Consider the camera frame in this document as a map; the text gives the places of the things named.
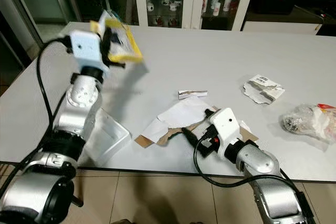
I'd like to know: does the white table with black legs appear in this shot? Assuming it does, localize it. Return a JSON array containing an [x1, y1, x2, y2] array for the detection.
[[0, 22, 336, 183]]

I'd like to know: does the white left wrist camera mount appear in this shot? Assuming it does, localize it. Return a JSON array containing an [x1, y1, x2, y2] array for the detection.
[[69, 29, 103, 70]]

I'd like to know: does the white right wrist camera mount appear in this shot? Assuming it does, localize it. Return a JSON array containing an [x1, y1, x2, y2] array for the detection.
[[209, 107, 243, 149]]

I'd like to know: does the white rectangular tray box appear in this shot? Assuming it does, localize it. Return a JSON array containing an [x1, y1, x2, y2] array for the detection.
[[83, 113, 131, 168]]

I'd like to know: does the white glass-door cabinet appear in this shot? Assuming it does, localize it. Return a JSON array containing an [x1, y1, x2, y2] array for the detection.
[[132, 0, 260, 30]]

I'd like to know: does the small silver wrapper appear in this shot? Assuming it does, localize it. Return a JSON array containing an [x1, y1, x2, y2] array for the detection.
[[178, 90, 209, 100]]

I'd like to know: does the torn white labelled package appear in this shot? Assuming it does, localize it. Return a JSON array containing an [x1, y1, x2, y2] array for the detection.
[[243, 74, 286, 104]]

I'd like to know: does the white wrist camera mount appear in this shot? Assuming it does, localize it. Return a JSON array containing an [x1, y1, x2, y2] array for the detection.
[[209, 107, 243, 149], [69, 29, 103, 70]]

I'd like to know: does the yellow snack package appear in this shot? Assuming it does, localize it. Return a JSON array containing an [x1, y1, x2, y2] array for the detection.
[[90, 9, 144, 68]]

